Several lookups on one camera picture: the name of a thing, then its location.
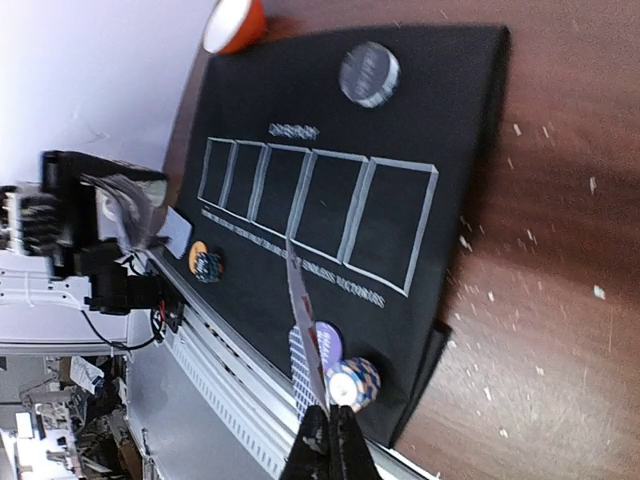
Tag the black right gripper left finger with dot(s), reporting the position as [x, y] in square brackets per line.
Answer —
[309, 455]

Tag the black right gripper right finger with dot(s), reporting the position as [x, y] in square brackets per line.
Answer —
[349, 455]

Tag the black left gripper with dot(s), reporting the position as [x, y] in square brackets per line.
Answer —
[61, 218]

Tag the deck of playing cards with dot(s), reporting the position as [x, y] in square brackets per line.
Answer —
[133, 203]

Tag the poker chip stack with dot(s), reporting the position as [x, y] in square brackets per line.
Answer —
[353, 382]

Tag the purple small blind button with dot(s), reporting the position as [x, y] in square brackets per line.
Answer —
[330, 344]

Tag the dealt playing card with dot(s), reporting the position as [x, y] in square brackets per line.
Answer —
[305, 320]
[177, 230]

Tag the orange big blind button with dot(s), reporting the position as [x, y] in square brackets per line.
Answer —
[197, 249]

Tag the black green chip stack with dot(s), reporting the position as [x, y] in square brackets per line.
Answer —
[210, 268]

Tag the single playing card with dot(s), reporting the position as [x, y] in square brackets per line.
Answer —
[302, 390]

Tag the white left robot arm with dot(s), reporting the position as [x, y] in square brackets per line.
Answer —
[58, 323]

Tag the orange bowl white inside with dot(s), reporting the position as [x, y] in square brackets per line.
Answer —
[233, 26]

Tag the black poker mat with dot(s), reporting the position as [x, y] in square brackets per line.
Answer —
[370, 198]

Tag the clear acrylic dealer button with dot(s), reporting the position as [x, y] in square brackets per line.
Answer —
[369, 74]

